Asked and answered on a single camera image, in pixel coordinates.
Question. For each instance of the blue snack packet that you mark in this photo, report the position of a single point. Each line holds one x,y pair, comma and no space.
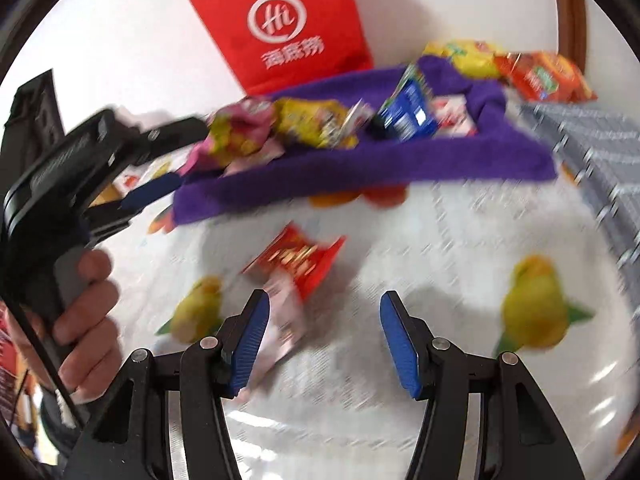
407,115

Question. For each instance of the yellow snack packet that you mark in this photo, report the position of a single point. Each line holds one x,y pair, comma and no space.
314,124

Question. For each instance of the fruit print tablecloth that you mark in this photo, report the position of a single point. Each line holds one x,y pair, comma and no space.
476,330

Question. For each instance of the brown wooden door frame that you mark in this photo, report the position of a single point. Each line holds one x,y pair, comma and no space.
572,31

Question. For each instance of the pink white label packet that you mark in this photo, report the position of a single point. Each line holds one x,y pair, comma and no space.
285,328

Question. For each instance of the green chicken snack packet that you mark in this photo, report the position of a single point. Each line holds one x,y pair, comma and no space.
413,73

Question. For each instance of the pale pink peach packet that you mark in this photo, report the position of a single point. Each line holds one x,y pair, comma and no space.
271,150

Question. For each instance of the strawberry print snack packet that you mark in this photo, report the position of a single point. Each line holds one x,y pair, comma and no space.
452,116

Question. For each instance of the person's left hand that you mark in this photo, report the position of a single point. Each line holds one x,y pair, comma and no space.
89,369

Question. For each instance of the red paper shopping bag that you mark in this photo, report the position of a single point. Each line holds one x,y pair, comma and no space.
270,45

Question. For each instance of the purple towel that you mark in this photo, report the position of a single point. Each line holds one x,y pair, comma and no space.
497,151

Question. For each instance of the grey checked cloth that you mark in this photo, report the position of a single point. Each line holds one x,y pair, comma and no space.
601,152

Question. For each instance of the yellow chips bag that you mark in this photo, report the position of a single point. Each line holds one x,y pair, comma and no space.
473,58

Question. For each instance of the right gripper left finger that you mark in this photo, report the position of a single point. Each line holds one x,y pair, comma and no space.
127,437

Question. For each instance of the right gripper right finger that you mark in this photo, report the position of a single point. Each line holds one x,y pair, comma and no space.
520,436

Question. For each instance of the red gold snack packet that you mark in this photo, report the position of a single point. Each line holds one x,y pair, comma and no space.
306,261

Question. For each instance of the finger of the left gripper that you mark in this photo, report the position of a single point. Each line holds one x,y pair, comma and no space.
110,218
167,138

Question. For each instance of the orange chips bag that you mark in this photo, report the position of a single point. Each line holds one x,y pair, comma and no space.
544,76

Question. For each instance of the large pink snack bag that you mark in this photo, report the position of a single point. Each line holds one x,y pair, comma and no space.
234,132

